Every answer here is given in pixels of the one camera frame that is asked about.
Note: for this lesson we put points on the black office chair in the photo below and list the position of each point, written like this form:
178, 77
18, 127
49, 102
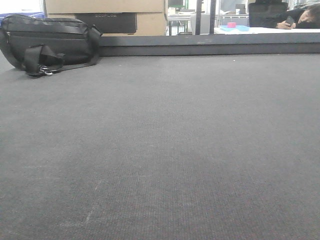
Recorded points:
261, 10

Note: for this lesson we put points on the cardboard box with black panel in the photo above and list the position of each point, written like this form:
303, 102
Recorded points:
115, 17

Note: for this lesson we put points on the black shoulder bag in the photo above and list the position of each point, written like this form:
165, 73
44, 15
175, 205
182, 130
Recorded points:
45, 46

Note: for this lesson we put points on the pink tape roll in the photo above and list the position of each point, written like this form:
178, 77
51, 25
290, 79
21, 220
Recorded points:
231, 25

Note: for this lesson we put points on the black smartphone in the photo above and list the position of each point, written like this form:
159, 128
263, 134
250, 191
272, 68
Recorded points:
289, 21

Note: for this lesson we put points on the blue tray on far table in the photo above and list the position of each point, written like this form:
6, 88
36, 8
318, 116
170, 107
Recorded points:
241, 28

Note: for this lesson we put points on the person in black resting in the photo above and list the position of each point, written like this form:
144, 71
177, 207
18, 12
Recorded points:
304, 18

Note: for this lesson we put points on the white far table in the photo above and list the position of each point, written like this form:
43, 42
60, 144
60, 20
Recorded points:
264, 30

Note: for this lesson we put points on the dark conveyor side rail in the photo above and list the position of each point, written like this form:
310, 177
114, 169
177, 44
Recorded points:
210, 45

